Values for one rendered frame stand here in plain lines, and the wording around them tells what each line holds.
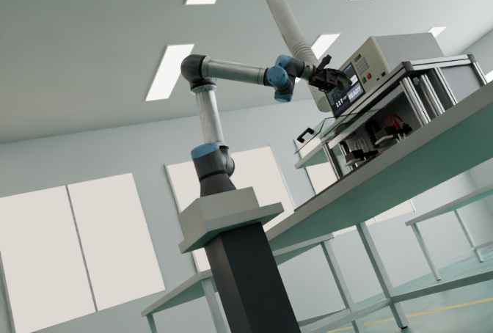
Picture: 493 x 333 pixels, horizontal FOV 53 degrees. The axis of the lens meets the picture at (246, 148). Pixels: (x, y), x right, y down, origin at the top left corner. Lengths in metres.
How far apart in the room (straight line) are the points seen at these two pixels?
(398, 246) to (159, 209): 3.85
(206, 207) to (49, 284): 4.65
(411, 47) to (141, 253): 4.84
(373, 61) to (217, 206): 0.96
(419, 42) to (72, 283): 4.96
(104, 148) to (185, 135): 1.17
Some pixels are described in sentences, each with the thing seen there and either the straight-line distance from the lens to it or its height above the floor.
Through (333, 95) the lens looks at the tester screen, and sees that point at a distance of 2.48.
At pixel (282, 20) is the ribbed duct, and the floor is 2.43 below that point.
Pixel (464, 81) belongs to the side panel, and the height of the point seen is 1.00.
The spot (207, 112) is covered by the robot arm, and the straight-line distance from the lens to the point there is 2.12.
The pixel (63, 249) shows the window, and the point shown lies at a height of 1.81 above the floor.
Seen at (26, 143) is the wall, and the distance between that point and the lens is 6.84.
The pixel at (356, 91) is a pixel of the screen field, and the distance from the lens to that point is 2.35.
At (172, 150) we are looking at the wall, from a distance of 7.06.
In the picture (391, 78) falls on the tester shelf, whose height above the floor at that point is 1.09.
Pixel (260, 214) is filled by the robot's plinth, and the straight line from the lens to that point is 1.79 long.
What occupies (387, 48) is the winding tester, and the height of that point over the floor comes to 1.25.
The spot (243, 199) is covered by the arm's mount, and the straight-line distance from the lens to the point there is 1.85.
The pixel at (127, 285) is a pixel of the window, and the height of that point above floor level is 1.18.
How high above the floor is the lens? 0.42
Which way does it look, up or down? 17 degrees up
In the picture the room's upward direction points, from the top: 20 degrees counter-clockwise
